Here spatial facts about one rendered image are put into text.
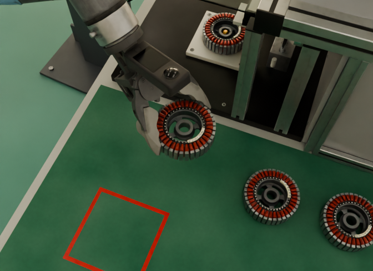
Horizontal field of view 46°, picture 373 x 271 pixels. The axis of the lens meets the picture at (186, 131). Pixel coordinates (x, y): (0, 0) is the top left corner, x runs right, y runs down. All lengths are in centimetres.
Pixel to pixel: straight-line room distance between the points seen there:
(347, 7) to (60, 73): 155
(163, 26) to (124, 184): 44
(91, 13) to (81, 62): 141
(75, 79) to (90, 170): 112
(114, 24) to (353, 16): 37
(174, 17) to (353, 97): 54
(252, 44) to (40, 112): 136
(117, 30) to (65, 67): 141
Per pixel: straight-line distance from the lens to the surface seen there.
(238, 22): 102
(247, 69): 86
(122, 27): 70
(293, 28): 72
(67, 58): 214
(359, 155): 99
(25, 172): 188
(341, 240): 91
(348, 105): 86
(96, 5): 69
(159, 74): 68
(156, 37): 113
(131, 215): 92
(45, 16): 237
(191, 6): 120
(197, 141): 75
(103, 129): 101
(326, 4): 75
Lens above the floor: 161
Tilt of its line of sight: 60 degrees down
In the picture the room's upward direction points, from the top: straight up
